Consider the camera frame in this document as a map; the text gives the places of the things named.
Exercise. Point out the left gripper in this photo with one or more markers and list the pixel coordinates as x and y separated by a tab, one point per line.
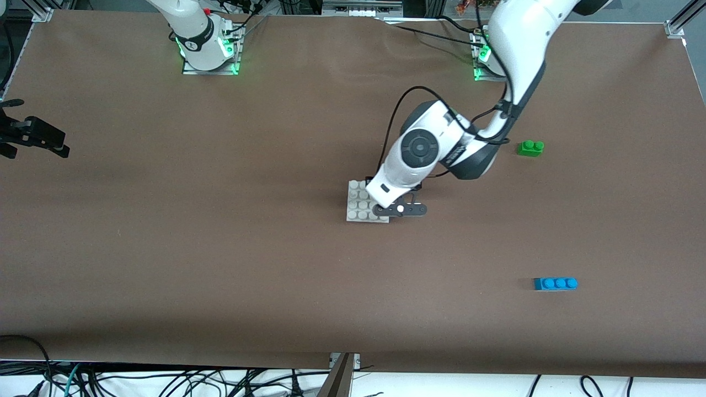
418	186

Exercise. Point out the white studded base plate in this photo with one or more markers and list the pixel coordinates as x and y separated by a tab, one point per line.
356	212

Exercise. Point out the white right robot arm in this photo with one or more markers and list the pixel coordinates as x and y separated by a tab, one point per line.
193	33

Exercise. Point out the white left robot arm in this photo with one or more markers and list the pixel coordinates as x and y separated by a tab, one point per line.
518	33

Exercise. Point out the green two-stud block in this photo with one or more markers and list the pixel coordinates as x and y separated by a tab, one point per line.
529	149

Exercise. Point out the blue three-stud block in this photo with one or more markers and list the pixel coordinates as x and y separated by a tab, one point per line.
554	284

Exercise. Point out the brown table cover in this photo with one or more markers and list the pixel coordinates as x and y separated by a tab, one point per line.
331	138

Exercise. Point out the orange background object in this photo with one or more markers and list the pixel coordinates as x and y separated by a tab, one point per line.
469	5

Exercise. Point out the aluminium corner bracket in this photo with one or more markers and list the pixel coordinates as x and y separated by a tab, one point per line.
674	28
43	14

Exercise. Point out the aluminium frame rail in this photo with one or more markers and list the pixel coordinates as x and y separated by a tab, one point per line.
358	10

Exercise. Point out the aluminium frame profile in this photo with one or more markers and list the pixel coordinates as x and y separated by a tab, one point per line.
339	380

